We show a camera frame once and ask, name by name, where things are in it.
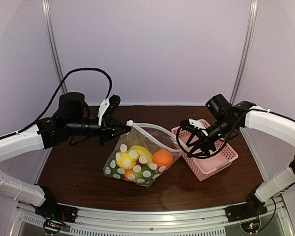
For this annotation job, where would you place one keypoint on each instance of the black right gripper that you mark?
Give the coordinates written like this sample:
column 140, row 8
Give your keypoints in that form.
column 202, row 139

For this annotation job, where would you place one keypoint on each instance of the yellow toy lemon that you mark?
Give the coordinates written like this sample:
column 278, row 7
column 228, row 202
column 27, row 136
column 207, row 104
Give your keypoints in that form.
column 126, row 160

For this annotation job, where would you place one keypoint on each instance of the aluminium front rail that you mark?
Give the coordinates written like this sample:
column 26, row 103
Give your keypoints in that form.
column 212, row 221

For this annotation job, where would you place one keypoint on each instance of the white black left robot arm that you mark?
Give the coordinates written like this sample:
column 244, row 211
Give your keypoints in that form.
column 71, row 119

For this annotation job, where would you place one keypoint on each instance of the left green circuit board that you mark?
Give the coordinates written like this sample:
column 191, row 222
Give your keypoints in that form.
column 53, row 226

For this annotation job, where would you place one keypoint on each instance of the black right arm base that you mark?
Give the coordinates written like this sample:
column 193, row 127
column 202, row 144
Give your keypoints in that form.
column 250, row 209

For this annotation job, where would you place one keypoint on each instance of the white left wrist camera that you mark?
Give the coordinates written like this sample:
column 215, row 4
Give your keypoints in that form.
column 107, row 107

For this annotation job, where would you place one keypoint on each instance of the right green circuit board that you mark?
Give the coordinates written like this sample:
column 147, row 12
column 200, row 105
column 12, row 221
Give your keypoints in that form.
column 251, row 226

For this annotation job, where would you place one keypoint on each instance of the clear polka dot zip bag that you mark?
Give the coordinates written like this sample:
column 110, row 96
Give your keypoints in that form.
column 151, row 136

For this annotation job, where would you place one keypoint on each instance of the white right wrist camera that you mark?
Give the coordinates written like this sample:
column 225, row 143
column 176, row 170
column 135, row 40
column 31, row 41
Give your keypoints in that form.
column 192, row 125

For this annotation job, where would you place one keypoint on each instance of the pink perforated plastic basket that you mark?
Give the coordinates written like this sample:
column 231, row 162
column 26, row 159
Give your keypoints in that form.
column 204, row 168

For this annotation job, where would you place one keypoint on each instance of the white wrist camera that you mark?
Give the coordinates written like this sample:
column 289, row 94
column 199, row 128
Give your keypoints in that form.
column 192, row 125
column 107, row 107

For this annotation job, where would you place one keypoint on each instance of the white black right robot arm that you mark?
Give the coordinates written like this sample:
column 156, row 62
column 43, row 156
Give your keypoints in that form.
column 243, row 115

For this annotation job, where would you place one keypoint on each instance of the green circuit board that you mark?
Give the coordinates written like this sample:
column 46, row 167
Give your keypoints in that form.
column 53, row 226
column 251, row 226

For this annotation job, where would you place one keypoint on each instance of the green orange toy mango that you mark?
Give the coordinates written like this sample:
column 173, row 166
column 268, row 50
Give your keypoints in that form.
column 129, row 175

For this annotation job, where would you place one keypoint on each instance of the green toy bell pepper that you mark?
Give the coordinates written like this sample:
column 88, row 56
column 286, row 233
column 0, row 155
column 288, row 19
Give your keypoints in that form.
column 111, row 169

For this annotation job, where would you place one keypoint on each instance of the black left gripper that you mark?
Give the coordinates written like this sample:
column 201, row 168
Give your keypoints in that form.
column 108, row 124

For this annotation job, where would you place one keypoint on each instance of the yellow toy banana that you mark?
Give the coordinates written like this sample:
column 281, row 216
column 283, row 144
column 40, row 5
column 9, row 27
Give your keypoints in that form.
column 145, row 156

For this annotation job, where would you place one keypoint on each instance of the aluminium corner post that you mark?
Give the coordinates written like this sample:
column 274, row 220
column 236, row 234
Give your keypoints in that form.
column 51, row 38
column 251, row 24

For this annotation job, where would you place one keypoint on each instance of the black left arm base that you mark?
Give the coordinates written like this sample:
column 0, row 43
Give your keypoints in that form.
column 51, row 209

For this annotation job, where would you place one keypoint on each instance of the right aluminium corner post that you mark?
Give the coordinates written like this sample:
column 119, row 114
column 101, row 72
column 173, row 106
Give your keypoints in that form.
column 251, row 24

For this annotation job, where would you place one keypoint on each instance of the left aluminium corner post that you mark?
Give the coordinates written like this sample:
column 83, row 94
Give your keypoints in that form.
column 51, row 38

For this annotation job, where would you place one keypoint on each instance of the orange toy fruit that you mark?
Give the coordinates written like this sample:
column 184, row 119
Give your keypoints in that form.
column 163, row 158

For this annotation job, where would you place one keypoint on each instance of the green striped toy watermelon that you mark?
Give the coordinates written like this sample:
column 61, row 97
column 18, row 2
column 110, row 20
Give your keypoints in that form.
column 144, row 177

